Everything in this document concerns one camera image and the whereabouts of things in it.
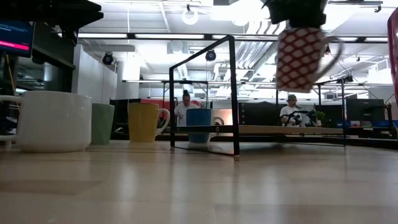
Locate red white lattice mug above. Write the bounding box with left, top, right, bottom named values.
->
left=275, top=27, right=345, bottom=93

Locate person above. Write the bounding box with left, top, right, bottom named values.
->
left=279, top=94, right=303, bottom=127
left=174, top=89, right=200, bottom=127

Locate blue screen monitor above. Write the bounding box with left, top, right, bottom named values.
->
left=0, top=20, right=35, bottom=58

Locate white mug with black lettering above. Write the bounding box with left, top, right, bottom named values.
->
left=0, top=90, right=93, bottom=153

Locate blue mug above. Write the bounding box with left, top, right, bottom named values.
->
left=185, top=108, right=224, bottom=144

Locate black background monitor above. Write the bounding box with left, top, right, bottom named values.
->
left=346, top=98, right=386, bottom=123

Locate green mug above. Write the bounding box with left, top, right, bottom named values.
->
left=90, top=103, right=115, bottom=146

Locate blue storage bin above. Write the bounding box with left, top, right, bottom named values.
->
left=341, top=120, right=398, bottom=129

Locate yellow hanging cable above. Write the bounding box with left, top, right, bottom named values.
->
left=6, top=54, right=16, bottom=94

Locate black table frame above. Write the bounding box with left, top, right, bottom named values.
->
left=108, top=132, right=398, bottom=149

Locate yellow mug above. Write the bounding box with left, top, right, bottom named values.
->
left=128, top=102, right=171, bottom=143

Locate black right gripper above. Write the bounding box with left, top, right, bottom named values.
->
left=262, top=0, right=329, bottom=29

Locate white ring ceiling lamp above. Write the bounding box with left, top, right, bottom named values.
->
left=181, top=7, right=199, bottom=26

